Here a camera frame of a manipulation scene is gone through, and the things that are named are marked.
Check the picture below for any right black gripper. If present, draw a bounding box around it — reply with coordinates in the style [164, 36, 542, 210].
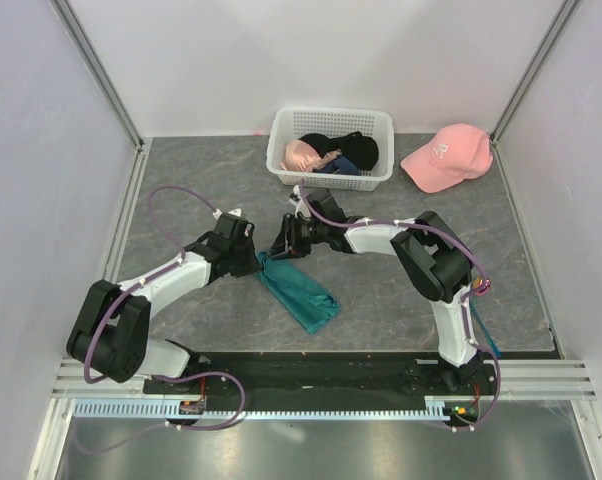
[266, 213, 327, 261]

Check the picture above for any teal satin napkin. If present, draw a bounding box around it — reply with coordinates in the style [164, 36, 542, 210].
[257, 252, 341, 335]

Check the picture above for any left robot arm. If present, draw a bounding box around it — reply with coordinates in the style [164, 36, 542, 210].
[66, 211, 260, 393]

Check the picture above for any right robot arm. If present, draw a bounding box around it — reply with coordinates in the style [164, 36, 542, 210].
[268, 185, 481, 394]

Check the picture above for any peach satin garment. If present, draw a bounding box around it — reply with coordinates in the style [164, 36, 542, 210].
[280, 140, 329, 173]

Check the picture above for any navy blue garment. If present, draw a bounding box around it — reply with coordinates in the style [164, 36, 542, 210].
[314, 155, 360, 176]

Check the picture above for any white plastic basket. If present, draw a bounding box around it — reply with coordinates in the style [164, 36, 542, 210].
[266, 107, 394, 191]

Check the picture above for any black garment in basket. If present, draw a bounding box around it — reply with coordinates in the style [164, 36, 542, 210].
[300, 131, 380, 171]

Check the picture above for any pink baseball cap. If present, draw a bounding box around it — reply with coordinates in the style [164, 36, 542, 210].
[400, 123, 493, 194]

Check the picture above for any iridescent pink spoon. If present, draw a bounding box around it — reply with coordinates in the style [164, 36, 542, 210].
[473, 277, 491, 296]

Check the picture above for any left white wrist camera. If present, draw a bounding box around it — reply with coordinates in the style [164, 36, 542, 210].
[213, 208, 243, 220]

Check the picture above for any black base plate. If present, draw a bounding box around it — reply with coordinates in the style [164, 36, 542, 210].
[140, 349, 502, 401]

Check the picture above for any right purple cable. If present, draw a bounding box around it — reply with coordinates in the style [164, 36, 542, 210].
[291, 178, 502, 434]

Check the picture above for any light blue cable duct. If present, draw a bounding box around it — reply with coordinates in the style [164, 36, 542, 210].
[73, 397, 460, 421]

